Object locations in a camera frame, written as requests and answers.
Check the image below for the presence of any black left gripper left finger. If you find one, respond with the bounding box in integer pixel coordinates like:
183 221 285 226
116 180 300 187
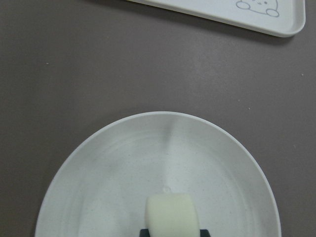
139 229 150 237

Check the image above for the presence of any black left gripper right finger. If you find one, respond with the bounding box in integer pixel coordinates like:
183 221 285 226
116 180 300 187
200 229 210 237

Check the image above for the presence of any white steamed bun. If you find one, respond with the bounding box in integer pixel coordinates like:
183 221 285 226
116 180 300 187
145 194 200 237

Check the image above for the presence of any cream round plate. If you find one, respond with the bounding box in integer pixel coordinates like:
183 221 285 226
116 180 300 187
35 112 281 237

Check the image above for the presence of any cream rectangular tray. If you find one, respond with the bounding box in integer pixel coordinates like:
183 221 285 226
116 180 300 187
134 0 306 38

